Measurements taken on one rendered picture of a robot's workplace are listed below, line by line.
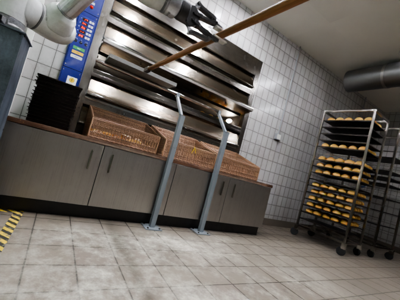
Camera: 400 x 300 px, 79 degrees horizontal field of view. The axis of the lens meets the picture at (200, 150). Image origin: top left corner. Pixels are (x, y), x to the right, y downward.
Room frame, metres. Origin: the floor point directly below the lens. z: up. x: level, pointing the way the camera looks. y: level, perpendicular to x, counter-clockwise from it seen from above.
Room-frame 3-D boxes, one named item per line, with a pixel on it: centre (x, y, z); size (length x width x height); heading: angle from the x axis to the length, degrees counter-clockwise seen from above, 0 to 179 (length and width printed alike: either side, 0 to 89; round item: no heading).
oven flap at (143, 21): (2.60, 0.34, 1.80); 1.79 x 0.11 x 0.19; 121
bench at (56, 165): (2.29, 0.29, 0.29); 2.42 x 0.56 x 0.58; 121
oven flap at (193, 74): (2.60, 0.34, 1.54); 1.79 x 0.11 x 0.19; 121
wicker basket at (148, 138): (2.10, 0.71, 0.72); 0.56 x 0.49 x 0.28; 121
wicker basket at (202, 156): (2.38, 0.18, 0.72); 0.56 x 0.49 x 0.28; 121
